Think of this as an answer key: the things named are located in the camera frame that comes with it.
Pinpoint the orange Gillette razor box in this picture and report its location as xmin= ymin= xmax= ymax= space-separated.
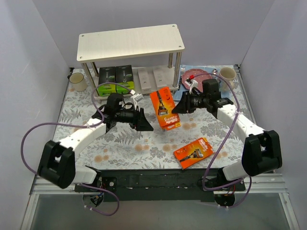
xmin=173 ymin=138 xmax=213 ymax=170
xmin=150 ymin=87 xmax=181 ymax=131

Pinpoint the white cosmetic box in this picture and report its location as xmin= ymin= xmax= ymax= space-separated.
xmin=153 ymin=66 xmax=167 ymax=89
xmin=138 ymin=68 xmax=151 ymax=92

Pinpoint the green black razor box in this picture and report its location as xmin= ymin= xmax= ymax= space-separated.
xmin=97 ymin=67 xmax=117 ymax=96
xmin=115 ymin=65 xmax=134 ymax=94

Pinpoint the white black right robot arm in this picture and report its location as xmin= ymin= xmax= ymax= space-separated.
xmin=172 ymin=79 xmax=282 ymax=191

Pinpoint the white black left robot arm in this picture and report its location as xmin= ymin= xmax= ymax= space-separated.
xmin=37 ymin=93 xmax=153 ymax=192

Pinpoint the light wooden two-tier shelf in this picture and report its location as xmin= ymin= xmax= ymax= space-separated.
xmin=77 ymin=24 xmax=185 ymax=100

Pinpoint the floral table mat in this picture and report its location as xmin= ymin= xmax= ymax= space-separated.
xmin=59 ymin=65 xmax=254 ymax=170

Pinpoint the pink dotted plate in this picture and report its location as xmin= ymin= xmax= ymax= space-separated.
xmin=182 ymin=69 xmax=212 ymax=91

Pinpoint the blue checked cloth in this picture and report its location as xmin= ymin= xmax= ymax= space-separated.
xmin=173 ymin=65 xmax=231 ymax=102

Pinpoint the cream patterned mug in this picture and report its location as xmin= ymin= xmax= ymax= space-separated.
xmin=218 ymin=67 xmax=236 ymax=92

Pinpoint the cream enamel cup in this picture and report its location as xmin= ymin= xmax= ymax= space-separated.
xmin=68 ymin=72 xmax=87 ymax=92

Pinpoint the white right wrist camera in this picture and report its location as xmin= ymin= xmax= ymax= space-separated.
xmin=187 ymin=75 xmax=198 ymax=93

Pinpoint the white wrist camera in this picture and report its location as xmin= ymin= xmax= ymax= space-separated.
xmin=130 ymin=93 xmax=143 ymax=104
xmin=187 ymin=75 xmax=198 ymax=93

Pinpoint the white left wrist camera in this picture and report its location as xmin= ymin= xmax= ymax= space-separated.
xmin=130 ymin=93 xmax=143 ymax=104

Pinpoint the silver spoon dark handle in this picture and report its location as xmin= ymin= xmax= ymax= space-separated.
xmin=212 ymin=69 xmax=218 ymax=75

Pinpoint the silver fork dark handle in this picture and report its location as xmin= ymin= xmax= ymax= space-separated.
xmin=178 ymin=64 xmax=186 ymax=87

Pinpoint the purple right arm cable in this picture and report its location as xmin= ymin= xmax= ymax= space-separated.
xmin=194 ymin=73 xmax=252 ymax=209

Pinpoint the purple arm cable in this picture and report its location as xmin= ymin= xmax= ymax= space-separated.
xmin=194 ymin=73 xmax=252 ymax=209
xmin=20 ymin=82 xmax=136 ymax=216

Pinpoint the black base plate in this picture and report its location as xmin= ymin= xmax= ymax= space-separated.
xmin=70 ymin=169 xmax=247 ymax=205

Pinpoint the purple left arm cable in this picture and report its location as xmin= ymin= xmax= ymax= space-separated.
xmin=20 ymin=82 xmax=136 ymax=216

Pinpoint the aluminium rail frame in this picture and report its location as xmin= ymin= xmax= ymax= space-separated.
xmin=20 ymin=64 xmax=300 ymax=230

